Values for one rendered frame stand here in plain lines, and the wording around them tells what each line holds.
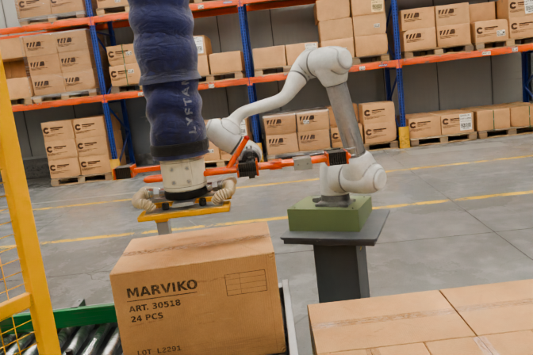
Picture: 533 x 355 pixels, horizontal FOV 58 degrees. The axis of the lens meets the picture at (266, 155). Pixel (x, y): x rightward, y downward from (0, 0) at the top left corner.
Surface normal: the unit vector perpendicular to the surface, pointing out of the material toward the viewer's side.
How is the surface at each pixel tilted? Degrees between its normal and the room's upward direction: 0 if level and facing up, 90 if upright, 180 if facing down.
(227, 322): 90
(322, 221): 90
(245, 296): 90
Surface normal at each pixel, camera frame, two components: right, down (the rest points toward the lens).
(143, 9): -0.38, -0.09
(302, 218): -0.36, 0.19
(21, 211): 0.79, 0.00
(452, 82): -0.03, 0.16
